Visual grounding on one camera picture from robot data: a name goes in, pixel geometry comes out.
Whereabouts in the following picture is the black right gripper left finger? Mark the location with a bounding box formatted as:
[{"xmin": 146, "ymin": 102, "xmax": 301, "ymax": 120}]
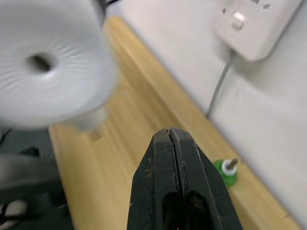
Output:
[{"xmin": 126, "ymin": 128, "xmax": 181, "ymax": 230}]

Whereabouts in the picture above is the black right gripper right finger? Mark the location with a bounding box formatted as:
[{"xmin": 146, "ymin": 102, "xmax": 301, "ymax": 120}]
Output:
[{"xmin": 169, "ymin": 127, "xmax": 243, "ymax": 230}]

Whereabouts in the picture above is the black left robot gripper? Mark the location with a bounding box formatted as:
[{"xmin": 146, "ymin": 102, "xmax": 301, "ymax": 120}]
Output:
[{"xmin": 0, "ymin": 126, "xmax": 75, "ymax": 230}]

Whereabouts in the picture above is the white power strip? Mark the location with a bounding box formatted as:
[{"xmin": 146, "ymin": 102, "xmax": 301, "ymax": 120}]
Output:
[{"xmin": 214, "ymin": 0, "xmax": 305, "ymax": 62}]

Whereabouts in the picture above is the grey power strip cable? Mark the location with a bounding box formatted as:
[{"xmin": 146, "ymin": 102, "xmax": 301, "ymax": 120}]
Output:
[{"xmin": 206, "ymin": 47, "xmax": 237, "ymax": 118}]

